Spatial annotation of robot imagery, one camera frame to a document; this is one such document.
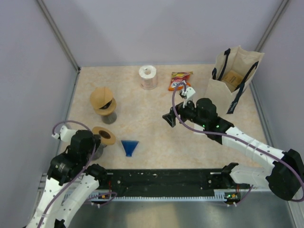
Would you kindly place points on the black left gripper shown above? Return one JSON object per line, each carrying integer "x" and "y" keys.
{"x": 97, "y": 140}

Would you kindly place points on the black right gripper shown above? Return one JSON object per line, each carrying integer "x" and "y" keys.
{"x": 181, "y": 110}

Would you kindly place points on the brown paper coffee filter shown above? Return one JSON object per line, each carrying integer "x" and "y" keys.
{"x": 100, "y": 96}

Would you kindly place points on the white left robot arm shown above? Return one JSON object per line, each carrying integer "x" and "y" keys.
{"x": 70, "y": 180}

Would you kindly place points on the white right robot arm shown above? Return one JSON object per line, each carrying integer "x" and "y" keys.
{"x": 282, "y": 172}

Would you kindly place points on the orange snack bag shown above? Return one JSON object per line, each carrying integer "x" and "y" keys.
{"x": 178, "y": 77}

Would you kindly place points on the white toilet paper roll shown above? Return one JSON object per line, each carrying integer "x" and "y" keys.
{"x": 148, "y": 75}

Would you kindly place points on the brown box in bag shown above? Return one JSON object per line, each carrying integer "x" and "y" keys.
{"x": 232, "y": 79}

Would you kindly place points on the cream canvas tote bag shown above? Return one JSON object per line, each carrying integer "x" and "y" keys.
{"x": 243, "y": 62}

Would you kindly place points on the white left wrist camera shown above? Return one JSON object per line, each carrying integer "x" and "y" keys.
{"x": 65, "y": 134}

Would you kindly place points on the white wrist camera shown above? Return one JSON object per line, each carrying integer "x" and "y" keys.
{"x": 65, "y": 134}
{"x": 187, "y": 94}

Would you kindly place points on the glass pitcher with handle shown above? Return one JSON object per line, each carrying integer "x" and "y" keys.
{"x": 99, "y": 152}

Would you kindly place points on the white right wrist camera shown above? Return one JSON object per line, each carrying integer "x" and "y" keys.
{"x": 187, "y": 94}

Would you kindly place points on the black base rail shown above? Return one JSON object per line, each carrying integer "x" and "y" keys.
{"x": 165, "y": 182}

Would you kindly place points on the grey slotted cable duct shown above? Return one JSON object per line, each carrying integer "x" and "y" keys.
{"x": 215, "y": 196}

